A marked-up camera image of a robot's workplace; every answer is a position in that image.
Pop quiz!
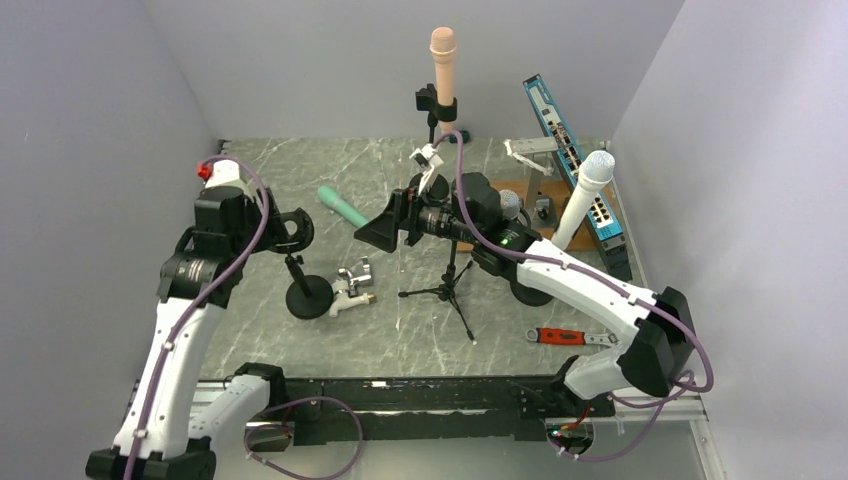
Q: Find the red handled adjustable wrench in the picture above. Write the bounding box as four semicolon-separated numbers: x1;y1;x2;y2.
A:
525;328;619;347

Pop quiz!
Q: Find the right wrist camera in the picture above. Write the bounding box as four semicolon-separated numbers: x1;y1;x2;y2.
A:
409;143;443;195

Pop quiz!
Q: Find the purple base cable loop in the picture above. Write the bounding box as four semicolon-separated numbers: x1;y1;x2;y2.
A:
243;397;364;480

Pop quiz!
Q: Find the white microphone silver grille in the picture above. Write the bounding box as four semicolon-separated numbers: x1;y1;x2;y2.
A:
551;150;616;250

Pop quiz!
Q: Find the black shock mount desk stand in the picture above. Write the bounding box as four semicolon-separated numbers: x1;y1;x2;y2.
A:
269;208;334;320

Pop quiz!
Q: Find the mint green microphone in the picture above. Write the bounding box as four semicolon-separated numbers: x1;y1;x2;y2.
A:
317;186;368;228

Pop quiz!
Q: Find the blue network switch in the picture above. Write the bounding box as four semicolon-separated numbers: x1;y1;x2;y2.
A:
523;74;633;281

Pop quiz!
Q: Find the white and chrome faucet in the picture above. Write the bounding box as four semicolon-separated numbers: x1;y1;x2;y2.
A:
328;266;376;318

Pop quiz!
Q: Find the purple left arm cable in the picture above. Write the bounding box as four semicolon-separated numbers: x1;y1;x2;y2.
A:
122;155;272;480

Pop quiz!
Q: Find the black round base clip stand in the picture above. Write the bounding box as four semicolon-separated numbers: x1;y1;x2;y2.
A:
415;83;458;143

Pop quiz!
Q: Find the wooden board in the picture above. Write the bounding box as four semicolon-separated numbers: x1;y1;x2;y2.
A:
490;180;595;253

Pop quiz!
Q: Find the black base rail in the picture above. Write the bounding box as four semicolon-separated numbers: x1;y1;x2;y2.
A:
249;375;615;446

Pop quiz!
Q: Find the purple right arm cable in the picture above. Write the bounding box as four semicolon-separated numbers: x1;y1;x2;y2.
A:
433;130;715;407

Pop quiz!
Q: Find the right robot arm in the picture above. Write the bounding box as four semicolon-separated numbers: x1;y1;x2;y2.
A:
354;172;694;415

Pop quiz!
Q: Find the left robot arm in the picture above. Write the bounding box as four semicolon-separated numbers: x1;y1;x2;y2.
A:
85;186;287;479

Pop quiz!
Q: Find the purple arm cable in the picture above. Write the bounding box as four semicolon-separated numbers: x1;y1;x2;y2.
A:
122;155;272;480
433;130;715;407

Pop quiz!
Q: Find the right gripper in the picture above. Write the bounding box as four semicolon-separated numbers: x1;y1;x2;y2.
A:
355;176;481;252

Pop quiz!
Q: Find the metal bracket on post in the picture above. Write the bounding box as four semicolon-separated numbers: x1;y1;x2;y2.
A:
503;137;558;228

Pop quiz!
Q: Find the black tripod shock mount stand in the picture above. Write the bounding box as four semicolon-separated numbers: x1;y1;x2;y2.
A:
397;240;476;345

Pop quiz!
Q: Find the grey condenser microphone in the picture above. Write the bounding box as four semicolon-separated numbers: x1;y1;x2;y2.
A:
499;189;523;220

